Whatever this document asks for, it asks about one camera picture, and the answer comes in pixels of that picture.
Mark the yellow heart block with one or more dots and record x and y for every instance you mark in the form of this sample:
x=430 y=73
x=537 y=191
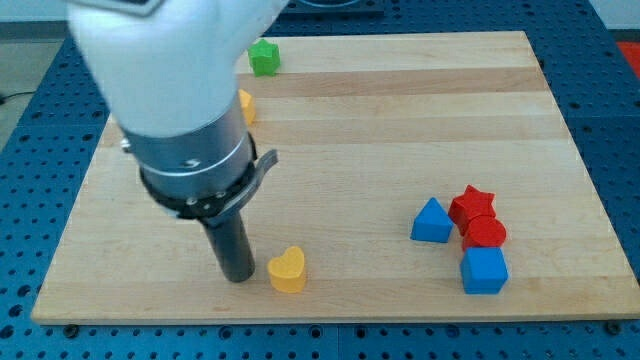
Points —
x=287 y=272

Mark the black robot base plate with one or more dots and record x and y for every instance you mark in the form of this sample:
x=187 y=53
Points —
x=334 y=7

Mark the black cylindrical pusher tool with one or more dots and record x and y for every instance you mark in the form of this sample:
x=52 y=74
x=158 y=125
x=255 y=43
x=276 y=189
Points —
x=230 y=244

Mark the blue triangle block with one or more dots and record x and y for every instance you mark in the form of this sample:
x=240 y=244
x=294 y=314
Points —
x=432 y=223

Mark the red star block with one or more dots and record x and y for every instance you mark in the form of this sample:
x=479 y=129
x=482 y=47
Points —
x=471 y=204

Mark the yellow block behind arm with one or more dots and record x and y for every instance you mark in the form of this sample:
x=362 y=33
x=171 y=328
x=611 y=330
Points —
x=247 y=106

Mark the green star block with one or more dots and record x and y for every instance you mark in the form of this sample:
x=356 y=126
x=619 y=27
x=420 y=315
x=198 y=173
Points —
x=264 y=58

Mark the wooden board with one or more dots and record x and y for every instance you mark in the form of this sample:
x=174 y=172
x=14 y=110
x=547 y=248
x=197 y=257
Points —
x=367 y=130

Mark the red cylinder block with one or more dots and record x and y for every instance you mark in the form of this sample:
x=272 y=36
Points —
x=483 y=232

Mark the blue cube block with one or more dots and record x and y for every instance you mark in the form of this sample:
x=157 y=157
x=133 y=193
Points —
x=483 y=270

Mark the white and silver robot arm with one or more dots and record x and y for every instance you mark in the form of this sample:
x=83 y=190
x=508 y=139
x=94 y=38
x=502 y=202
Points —
x=167 y=72

